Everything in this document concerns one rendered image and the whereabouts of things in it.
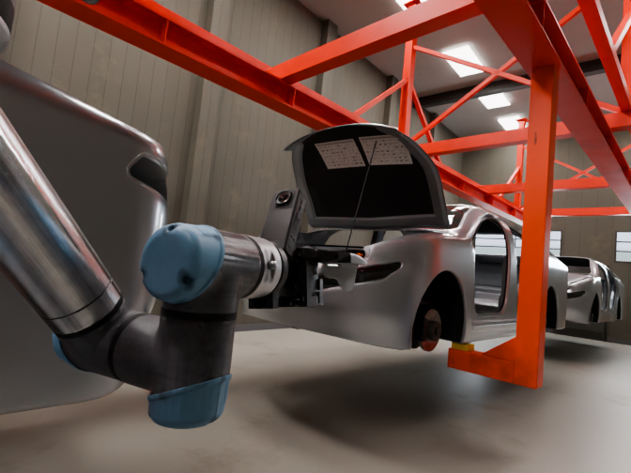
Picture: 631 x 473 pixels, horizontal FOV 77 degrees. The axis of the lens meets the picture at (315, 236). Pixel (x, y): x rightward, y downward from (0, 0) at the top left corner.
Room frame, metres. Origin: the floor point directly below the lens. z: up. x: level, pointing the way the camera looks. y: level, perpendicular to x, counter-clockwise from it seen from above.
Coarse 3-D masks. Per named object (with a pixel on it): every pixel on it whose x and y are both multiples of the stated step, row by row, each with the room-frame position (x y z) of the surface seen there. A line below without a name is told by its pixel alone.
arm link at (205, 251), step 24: (168, 240) 0.36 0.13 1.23; (192, 240) 0.36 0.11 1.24; (216, 240) 0.38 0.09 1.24; (240, 240) 0.42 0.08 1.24; (144, 264) 0.37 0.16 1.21; (168, 264) 0.36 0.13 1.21; (192, 264) 0.35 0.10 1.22; (216, 264) 0.37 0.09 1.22; (240, 264) 0.41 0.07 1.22; (264, 264) 0.44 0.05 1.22; (168, 288) 0.36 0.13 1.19; (192, 288) 0.36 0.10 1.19; (216, 288) 0.38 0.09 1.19; (240, 288) 0.42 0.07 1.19; (192, 312) 0.38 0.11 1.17; (216, 312) 0.38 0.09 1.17
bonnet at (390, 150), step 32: (352, 128) 3.20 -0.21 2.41; (384, 128) 2.96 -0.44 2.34; (320, 160) 3.74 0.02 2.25; (352, 160) 3.52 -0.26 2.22; (384, 160) 3.32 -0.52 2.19; (416, 160) 3.13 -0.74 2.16; (320, 192) 4.05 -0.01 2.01; (352, 192) 3.78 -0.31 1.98; (384, 192) 3.54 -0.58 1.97; (416, 192) 3.32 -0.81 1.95; (320, 224) 4.24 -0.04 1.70; (352, 224) 3.94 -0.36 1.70; (384, 224) 3.68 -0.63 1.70; (416, 224) 3.45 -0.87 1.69; (448, 224) 3.24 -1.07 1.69
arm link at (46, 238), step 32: (0, 128) 0.32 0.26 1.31; (0, 160) 0.32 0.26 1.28; (32, 160) 0.35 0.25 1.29; (0, 192) 0.32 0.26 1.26; (32, 192) 0.34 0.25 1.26; (0, 224) 0.33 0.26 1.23; (32, 224) 0.35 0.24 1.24; (64, 224) 0.37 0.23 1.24; (0, 256) 0.35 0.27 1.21; (32, 256) 0.36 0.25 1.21; (64, 256) 0.37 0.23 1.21; (96, 256) 0.41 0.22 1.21; (32, 288) 0.37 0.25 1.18; (64, 288) 0.38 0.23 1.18; (96, 288) 0.41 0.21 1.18; (64, 320) 0.40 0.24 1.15; (96, 320) 0.41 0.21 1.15; (128, 320) 0.43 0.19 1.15; (64, 352) 0.45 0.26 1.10; (96, 352) 0.42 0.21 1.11
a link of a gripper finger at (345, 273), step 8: (352, 256) 0.60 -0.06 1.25; (360, 256) 0.63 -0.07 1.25; (328, 264) 0.59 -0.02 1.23; (336, 264) 0.60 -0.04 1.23; (344, 264) 0.60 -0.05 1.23; (352, 264) 0.61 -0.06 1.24; (360, 264) 0.62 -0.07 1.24; (328, 272) 0.59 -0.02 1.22; (336, 272) 0.60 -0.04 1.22; (344, 272) 0.60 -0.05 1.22; (352, 272) 0.61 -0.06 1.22; (344, 280) 0.60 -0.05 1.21; (352, 280) 0.61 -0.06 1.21; (344, 288) 0.60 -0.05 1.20; (352, 288) 0.61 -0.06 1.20
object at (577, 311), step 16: (560, 256) 8.85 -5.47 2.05; (576, 256) 8.69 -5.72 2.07; (592, 272) 7.85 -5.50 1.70; (608, 272) 9.32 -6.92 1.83; (576, 288) 7.10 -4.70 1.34; (592, 288) 7.16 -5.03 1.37; (608, 288) 8.49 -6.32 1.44; (624, 288) 10.07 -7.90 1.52; (576, 304) 7.04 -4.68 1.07; (592, 304) 7.15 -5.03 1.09; (608, 304) 8.51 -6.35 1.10; (576, 320) 7.08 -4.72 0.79; (592, 320) 7.40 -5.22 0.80; (608, 320) 8.50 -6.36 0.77
